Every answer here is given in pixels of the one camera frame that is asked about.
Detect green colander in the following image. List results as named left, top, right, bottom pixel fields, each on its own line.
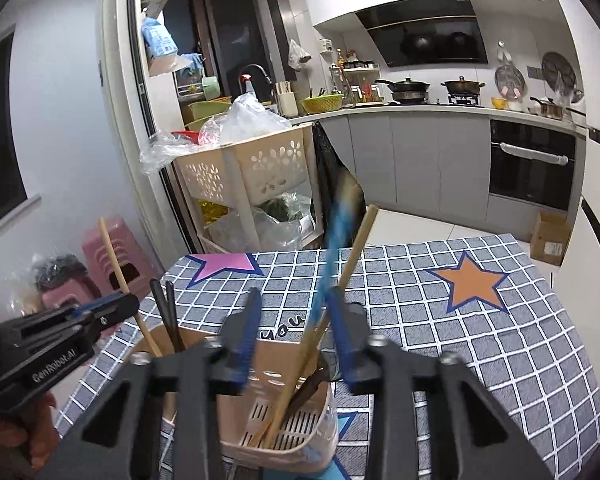
left=300, top=94, right=345, bottom=115

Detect dark glass door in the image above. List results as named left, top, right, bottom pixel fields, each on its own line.
left=162, top=0, right=281, bottom=106

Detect checked blue-grey tablecloth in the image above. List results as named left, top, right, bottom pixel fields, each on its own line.
left=55, top=234, right=600, bottom=480

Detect beige plastic utensil holder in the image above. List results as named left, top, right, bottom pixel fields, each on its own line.
left=130, top=324, right=340, bottom=473

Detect blue-patterned wooden chopstick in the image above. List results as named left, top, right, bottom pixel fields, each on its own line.
left=247, top=180, right=367, bottom=448

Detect black hanging bag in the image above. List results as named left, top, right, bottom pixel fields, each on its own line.
left=311, top=121, right=366, bottom=251

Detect black plastic bag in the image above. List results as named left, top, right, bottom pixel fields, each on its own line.
left=32, top=254, right=88, bottom=293

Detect white chopstick holder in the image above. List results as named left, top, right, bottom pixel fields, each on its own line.
left=275, top=81, right=299, bottom=116

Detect round metal steamer plate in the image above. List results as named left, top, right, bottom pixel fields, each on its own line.
left=495, top=63, right=527, bottom=100

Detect olive green basin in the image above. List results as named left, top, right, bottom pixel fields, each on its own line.
left=185, top=96, right=233, bottom=123

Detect person's left hand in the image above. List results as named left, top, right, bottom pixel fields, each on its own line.
left=0, top=391, right=61, bottom=473

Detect black range hood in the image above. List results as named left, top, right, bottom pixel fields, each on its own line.
left=355, top=0, right=490, bottom=68

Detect round dark wire rack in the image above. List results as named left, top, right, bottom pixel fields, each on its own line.
left=541, top=51, right=578, bottom=92

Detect spice rack with bottles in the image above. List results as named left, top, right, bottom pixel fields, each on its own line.
left=330, top=49, right=383, bottom=106

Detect lidded cooking pot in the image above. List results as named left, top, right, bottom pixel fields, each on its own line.
left=440, top=76, right=486, bottom=101

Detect grey kitchen base cabinet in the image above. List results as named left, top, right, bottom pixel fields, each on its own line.
left=320, top=110, right=491, bottom=231

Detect small steel saucepan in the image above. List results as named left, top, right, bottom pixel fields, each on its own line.
left=530, top=96, right=571, bottom=120

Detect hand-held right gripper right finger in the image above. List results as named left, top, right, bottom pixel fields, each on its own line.
left=325, top=285, right=556, bottom=480

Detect cardboard box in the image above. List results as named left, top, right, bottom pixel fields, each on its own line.
left=530, top=210, right=573, bottom=267

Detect yellow oil bottle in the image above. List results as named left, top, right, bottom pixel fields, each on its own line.
left=197, top=199, right=231, bottom=226

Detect large clear plastic bag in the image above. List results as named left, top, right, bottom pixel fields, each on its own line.
left=200, top=92, right=293, bottom=146

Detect bagged green vegetables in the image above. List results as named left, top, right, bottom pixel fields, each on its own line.
left=252, top=195, right=313, bottom=251

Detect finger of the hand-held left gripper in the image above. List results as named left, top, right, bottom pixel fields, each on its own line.
left=85, top=292, right=141, bottom=339
left=72, top=294, right=128, bottom=318

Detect beige plastic storage cart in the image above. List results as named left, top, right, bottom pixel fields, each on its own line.
left=172, top=122, right=326, bottom=256

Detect plain wooden chopstick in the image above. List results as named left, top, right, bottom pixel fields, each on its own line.
left=262, top=204, right=380, bottom=450
left=98, top=217, right=163, bottom=358

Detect hanging clear plastic bag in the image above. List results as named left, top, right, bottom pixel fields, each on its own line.
left=286, top=38, right=312, bottom=72

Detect dark table knife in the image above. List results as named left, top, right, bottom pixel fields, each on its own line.
left=280, top=365, right=333, bottom=428

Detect black built-in oven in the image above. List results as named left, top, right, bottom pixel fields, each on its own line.
left=488, top=119, right=578, bottom=211

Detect blue packet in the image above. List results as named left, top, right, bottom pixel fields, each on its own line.
left=141, top=16, right=178, bottom=58

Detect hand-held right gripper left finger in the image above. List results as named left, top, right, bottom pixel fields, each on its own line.
left=35, top=287, right=263, bottom=480

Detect black kitchen faucet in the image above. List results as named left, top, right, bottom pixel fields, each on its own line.
left=240, top=64, right=276, bottom=103

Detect black frying pan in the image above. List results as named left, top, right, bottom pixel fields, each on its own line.
left=375, top=77, right=431, bottom=103

